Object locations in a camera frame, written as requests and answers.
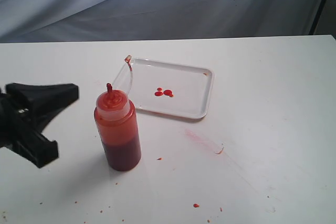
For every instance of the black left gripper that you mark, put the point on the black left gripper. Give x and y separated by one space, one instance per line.
25 111

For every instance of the red sauce squeeze bottle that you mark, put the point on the red sauce squeeze bottle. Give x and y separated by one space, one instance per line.
116 121

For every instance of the red sauce drops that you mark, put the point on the red sauce drops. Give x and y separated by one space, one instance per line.
160 92

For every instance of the grey fabric backdrop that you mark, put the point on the grey fabric backdrop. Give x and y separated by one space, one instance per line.
111 20

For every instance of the white rectangular plastic tray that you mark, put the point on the white rectangular plastic tray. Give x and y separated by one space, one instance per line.
190 85

